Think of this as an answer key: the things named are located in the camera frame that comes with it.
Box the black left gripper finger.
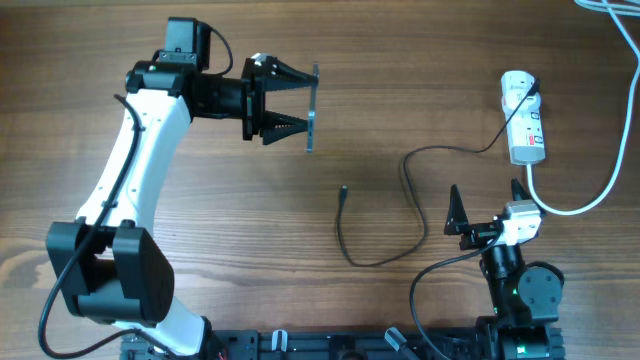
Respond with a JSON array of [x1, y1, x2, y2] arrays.
[[262, 57, 319, 92], [260, 111, 308, 145]]

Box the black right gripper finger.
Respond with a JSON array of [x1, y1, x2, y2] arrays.
[[444, 184, 470, 236], [511, 178, 531, 201]]

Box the blue smartphone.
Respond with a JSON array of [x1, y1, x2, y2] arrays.
[[305, 62, 319, 153]]

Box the black USB charging cable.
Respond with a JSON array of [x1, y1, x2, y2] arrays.
[[335, 77, 542, 268]]

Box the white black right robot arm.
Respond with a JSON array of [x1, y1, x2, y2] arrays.
[[444, 179, 566, 360]]

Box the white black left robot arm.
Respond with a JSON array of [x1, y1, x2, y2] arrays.
[[46, 54, 319, 359]]

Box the white USB charger plug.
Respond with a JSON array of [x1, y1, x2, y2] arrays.
[[501, 89, 541, 119]]

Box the white power strip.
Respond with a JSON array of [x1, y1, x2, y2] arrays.
[[501, 70, 546, 166]]

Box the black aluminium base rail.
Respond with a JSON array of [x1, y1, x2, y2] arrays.
[[119, 327, 566, 360]]

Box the white power strip cord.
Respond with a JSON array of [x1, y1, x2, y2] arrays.
[[525, 0, 640, 217]]

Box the white cables at corner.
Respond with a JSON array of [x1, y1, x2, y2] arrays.
[[573, 0, 640, 18]]

